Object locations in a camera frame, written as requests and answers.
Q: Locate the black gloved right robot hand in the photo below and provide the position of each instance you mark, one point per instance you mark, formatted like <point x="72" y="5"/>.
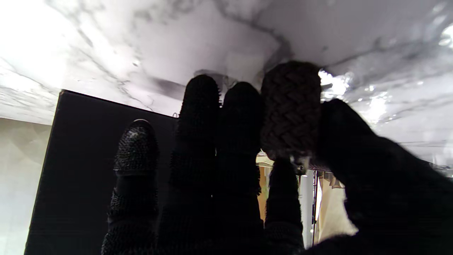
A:
<point x="212" y="177"/>

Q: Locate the dark brown woven belt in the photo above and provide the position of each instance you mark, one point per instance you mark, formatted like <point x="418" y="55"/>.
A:
<point x="290" y="113"/>

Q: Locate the black belt storage box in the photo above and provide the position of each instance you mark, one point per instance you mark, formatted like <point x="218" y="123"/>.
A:
<point x="81" y="159"/>

